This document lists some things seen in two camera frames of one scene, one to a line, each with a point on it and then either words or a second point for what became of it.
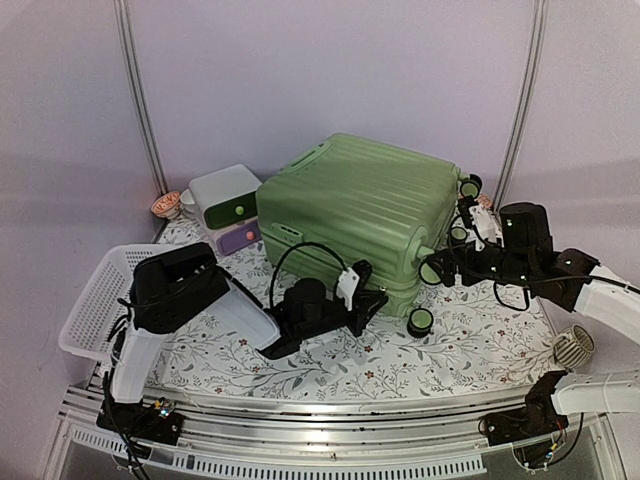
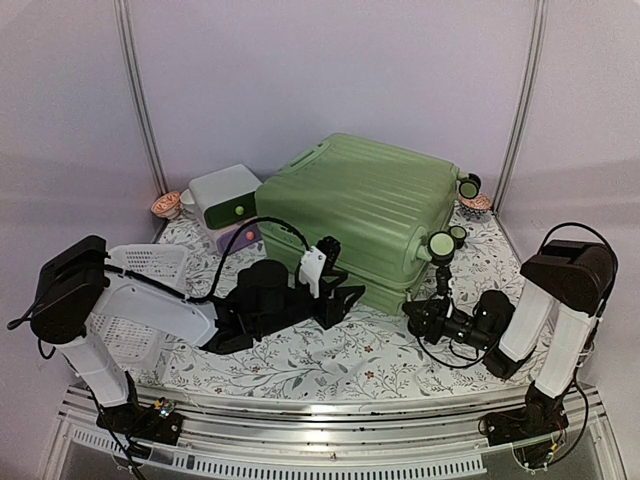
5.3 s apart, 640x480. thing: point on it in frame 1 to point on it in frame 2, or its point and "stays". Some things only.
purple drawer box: (237, 237) stays
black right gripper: (452, 264) to (425, 322)
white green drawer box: (225, 198) stays
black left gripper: (363, 306) to (333, 309)
